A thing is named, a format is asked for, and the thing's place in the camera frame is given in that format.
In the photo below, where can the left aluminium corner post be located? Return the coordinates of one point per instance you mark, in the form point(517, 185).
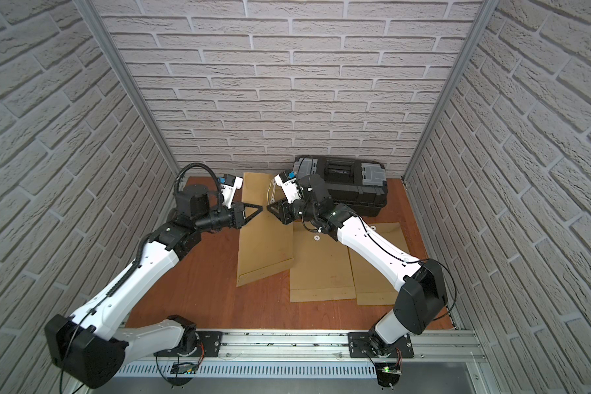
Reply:
point(95, 23)

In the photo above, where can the right aluminium corner post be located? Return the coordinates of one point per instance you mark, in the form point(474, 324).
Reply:
point(471, 41)

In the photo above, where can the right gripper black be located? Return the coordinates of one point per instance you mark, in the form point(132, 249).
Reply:
point(283, 216)

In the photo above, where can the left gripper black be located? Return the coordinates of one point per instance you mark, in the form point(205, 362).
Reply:
point(239, 215)

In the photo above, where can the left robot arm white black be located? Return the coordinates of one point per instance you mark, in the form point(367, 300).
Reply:
point(90, 345)

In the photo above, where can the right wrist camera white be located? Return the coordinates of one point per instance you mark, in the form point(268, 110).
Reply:
point(287, 181)

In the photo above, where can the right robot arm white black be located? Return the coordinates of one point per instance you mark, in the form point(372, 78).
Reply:
point(420, 283)

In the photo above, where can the black grey plastic toolbox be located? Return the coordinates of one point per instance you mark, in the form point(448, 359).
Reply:
point(362, 185)

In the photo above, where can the aluminium corner post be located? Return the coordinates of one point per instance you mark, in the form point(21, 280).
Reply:
point(471, 41)
point(95, 23)

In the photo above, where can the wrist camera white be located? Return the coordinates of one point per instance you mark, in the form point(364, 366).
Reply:
point(229, 185)
point(287, 181)

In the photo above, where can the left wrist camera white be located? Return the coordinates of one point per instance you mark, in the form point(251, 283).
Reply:
point(229, 185)

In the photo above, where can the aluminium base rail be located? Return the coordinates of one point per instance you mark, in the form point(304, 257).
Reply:
point(335, 346)

